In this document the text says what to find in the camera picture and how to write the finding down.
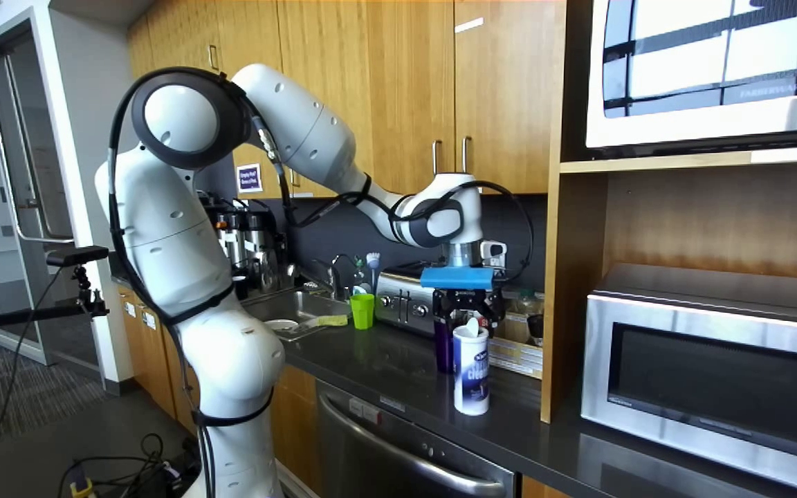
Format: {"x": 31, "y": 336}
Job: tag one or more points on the black coffee machine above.
{"x": 237, "y": 238}

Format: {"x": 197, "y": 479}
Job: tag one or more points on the blue wall sign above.
{"x": 250, "y": 179}

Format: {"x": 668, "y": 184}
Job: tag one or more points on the slim gooseneck faucet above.
{"x": 336, "y": 275}

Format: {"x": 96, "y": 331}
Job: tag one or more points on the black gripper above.
{"x": 466, "y": 298}

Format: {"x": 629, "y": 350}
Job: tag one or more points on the blue and white wipes container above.
{"x": 473, "y": 370}

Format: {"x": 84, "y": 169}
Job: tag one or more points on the stainless steel dishwasher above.
{"x": 399, "y": 453}

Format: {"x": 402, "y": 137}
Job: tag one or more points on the condiment packet box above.
{"x": 521, "y": 323}

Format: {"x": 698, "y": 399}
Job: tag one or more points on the clear dish soap bottle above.
{"x": 373, "y": 270}

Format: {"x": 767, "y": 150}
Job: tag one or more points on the purple cup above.
{"x": 445, "y": 346}

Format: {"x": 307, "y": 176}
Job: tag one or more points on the green plastic cup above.
{"x": 363, "y": 310}

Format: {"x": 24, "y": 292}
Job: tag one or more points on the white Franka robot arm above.
{"x": 167, "y": 238}

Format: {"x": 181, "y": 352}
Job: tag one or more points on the wooden lower cabinet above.
{"x": 154, "y": 361}

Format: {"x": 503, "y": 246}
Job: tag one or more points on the yellow green sponge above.
{"x": 332, "y": 323}

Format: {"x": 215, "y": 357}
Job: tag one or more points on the black microwave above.
{"x": 712, "y": 378}

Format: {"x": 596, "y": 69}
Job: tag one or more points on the white plate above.
{"x": 283, "y": 325}

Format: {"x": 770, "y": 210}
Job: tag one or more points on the wooden upper cabinets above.
{"x": 399, "y": 85}

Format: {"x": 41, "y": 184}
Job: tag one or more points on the silver toaster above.
{"x": 405, "y": 302}

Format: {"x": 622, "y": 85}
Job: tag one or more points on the built-in upper oven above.
{"x": 712, "y": 69}

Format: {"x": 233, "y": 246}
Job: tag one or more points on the black camera tripod stand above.
{"x": 29, "y": 307}

